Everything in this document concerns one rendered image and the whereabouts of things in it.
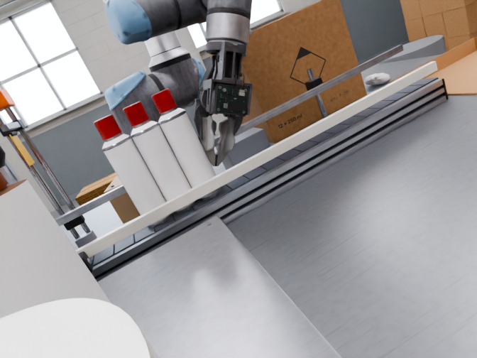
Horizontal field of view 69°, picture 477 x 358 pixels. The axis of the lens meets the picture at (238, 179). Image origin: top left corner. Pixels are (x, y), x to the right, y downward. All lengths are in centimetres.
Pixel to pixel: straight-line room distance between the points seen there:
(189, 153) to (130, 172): 10
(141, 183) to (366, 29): 631
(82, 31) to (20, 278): 588
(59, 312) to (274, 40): 80
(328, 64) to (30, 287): 82
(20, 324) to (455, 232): 40
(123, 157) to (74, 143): 569
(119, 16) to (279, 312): 51
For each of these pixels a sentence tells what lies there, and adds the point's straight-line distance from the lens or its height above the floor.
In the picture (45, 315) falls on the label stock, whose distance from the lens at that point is 19.
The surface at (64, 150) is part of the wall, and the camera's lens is 636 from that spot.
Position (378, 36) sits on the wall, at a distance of 685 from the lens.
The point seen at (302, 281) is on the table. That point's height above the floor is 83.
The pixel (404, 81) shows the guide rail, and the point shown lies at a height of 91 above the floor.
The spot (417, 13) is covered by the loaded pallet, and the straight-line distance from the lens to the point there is 441.
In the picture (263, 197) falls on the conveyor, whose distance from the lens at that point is 64.
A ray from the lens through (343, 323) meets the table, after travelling 37.
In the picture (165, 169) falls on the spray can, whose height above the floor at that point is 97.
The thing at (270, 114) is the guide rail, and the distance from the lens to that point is 72.
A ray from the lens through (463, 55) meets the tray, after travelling 118.
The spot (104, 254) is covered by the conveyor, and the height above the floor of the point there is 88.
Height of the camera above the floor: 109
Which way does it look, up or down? 19 degrees down
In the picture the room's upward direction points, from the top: 25 degrees counter-clockwise
